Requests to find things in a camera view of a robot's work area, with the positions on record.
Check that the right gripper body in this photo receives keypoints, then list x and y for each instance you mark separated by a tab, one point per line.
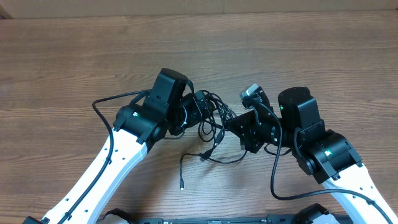
249	132

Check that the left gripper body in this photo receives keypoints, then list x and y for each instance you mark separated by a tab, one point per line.
199	101

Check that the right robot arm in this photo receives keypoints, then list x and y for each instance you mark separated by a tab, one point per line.
325	155

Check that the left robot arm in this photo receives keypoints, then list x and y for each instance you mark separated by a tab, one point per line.
149	116

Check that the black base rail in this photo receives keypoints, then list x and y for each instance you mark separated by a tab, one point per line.
268	219

